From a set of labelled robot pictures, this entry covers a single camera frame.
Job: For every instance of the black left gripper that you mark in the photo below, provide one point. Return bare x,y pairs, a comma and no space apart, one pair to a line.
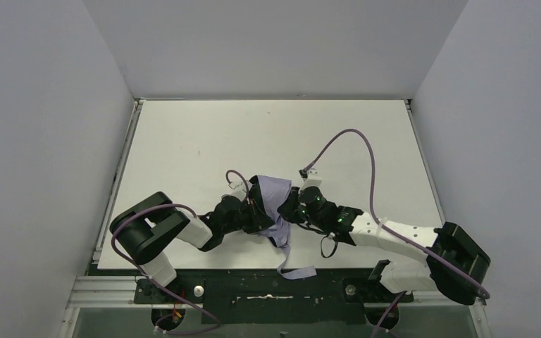
259,205

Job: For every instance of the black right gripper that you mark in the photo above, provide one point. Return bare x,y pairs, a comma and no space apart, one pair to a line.
290,208

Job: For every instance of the purple folding umbrella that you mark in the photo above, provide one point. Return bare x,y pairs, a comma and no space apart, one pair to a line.
274,193

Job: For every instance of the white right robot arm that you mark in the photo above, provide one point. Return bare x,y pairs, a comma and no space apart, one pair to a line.
444,259

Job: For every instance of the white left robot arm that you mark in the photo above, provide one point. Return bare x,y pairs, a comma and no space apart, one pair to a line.
142,232

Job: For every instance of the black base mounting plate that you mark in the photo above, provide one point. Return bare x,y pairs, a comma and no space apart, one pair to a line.
350,296

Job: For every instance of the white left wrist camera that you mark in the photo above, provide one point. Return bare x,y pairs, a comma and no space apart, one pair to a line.
240,190

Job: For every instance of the aluminium frame rail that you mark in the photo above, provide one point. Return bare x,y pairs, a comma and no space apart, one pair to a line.
124,305

